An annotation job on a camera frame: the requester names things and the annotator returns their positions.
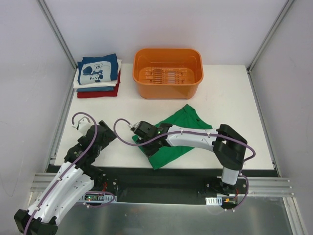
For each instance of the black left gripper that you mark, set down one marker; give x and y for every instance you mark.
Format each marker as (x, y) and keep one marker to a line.
(107, 130)

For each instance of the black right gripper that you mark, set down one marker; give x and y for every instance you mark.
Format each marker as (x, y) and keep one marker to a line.
(148, 149)

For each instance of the green t shirt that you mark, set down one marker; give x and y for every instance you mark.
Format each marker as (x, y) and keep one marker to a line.
(184, 117)

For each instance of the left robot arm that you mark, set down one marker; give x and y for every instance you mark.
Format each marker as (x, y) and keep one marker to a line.
(75, 177)

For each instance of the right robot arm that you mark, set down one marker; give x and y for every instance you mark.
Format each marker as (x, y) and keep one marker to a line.
(228, 146)

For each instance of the red folded t shirt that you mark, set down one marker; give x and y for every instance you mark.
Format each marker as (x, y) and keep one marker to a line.
(97, 94)

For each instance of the dark blue folded t shirt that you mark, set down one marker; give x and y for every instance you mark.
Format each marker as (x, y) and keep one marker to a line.
(96, 89)

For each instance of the white folded t shirt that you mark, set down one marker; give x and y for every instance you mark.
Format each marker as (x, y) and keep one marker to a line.
(112, 83)

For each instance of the orange plastic basket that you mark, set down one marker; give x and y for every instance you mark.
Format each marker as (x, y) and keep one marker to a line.
(167, 73)

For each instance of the blue cartoon print t shirt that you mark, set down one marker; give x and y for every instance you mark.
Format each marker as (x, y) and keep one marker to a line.
(98, 69)

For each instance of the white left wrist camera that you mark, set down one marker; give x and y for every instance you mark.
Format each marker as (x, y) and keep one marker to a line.
(83, 125)

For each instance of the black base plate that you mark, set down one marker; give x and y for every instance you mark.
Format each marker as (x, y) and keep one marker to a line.
(162, 186)

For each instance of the left white cable duct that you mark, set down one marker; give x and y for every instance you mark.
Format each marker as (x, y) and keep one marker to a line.
(97, 198)

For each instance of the white cable duct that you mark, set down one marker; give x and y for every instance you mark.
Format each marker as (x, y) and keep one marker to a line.
(214, 201)
(97, 198)

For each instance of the right white cable duct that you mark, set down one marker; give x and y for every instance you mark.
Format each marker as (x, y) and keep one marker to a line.
(214, 201)

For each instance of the left aluminium frame post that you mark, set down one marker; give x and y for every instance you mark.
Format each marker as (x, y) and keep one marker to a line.
(56, 31)

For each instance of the aluminium frame post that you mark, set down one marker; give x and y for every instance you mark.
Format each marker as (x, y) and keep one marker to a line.
(56, 31)
(274, 27)

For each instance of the aluminium cross rail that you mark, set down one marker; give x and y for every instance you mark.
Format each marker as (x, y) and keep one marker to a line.
(258, 186)

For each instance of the right aluminium frame post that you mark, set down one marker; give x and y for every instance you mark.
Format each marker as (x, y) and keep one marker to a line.
(274, 27)

